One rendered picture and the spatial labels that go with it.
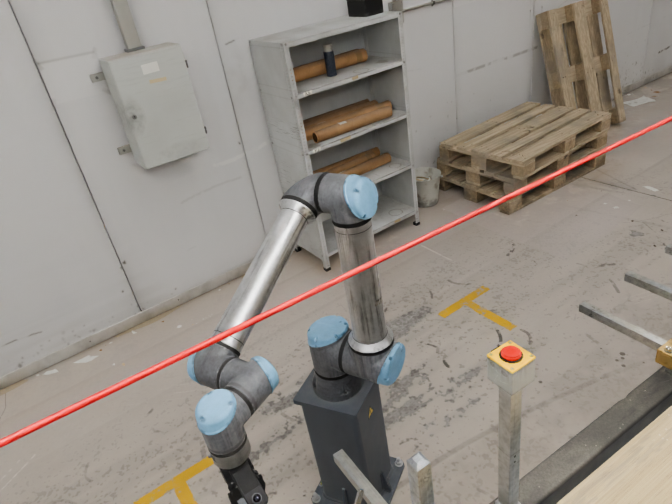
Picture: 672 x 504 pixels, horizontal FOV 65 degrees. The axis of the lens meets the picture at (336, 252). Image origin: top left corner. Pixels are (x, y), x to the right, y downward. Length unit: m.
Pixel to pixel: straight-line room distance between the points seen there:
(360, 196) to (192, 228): 2.37
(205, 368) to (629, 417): 1.21
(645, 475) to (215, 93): 2.99
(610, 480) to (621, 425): 0.41
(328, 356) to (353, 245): 0.49
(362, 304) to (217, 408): 0.60
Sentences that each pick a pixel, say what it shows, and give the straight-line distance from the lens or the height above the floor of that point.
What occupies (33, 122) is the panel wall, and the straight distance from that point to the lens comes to 3.32.
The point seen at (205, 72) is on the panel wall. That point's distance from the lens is 3.52.
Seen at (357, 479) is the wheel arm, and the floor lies 0.85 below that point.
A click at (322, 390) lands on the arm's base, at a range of 1.96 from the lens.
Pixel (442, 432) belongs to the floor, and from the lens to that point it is 2.62.
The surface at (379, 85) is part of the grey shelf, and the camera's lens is 4.06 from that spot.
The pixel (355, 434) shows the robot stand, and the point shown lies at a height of 0.48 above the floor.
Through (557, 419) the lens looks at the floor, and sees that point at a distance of 2.71.
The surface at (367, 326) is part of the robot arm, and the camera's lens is 1.67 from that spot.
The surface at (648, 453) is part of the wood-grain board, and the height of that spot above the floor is 0.90.
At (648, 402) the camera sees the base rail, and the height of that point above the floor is 0.70.
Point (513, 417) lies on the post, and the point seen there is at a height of 1.06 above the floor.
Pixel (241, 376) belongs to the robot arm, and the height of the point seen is 1.19.
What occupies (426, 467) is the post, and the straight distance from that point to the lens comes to 1.15.
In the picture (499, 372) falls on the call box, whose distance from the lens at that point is 1.17.
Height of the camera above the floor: 2.01
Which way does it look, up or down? 30 degrees down
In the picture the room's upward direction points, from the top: 10 degrees counter-clockwise
